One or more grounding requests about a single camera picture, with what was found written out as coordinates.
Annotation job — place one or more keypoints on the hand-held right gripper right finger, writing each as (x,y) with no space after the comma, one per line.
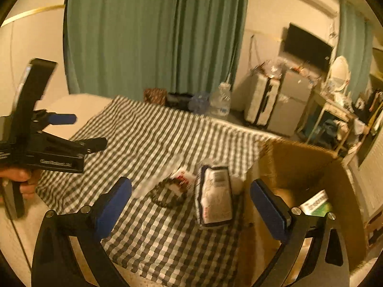
(269,212)

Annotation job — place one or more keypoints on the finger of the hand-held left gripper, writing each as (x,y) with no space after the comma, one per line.
(62,119)
(92,145)

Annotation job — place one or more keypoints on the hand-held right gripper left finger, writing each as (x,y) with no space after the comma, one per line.
(112,206)

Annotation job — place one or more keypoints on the green medicine box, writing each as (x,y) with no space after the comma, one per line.
(317,203)

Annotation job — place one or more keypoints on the cardboard box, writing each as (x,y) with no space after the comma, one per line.
(299,167)

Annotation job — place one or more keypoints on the black and white packet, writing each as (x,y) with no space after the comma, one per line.
(214,197)

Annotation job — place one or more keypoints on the person's left hand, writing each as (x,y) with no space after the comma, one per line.
(18,175)

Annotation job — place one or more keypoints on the cream bed sheet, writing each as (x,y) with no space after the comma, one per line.
(80,107)

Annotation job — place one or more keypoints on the clear plastic wrapper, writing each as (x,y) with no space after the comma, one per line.
(146,185)

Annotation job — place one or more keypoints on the cream fleece blanket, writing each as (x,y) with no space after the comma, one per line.
(34,203)

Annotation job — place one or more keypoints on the checked cloth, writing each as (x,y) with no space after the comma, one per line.
(149,131)

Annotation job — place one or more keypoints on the white and red packet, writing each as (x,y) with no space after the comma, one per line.
(182,178)

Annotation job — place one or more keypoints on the brown patterned bag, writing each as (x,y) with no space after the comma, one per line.
(154,95)

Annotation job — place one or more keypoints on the black floor item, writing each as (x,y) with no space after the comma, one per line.
(178,100)

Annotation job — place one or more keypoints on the silver fridge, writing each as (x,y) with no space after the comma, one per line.
(290,104)

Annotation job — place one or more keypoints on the wide green curtain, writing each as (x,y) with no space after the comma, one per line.
(134,36)

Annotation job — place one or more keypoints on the white suitcase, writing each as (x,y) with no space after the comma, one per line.
(260,101)

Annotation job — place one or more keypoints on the pack of blue water bottles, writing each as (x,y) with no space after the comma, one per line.
(199,103)

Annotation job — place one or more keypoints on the clear large water jug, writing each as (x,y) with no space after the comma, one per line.
(221,101)

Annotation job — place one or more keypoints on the white dressing table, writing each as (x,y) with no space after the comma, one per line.
(329,107)

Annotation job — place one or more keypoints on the hanging clothes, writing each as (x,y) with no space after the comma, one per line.
(374,110)

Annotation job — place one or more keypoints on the white oval vanity mirror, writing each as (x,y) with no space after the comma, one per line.
(339,71)

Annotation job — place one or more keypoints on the narrow green curtain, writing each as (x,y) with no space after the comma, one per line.
(353,36)

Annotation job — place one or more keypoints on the black wall television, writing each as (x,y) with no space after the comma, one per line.
(308,46)

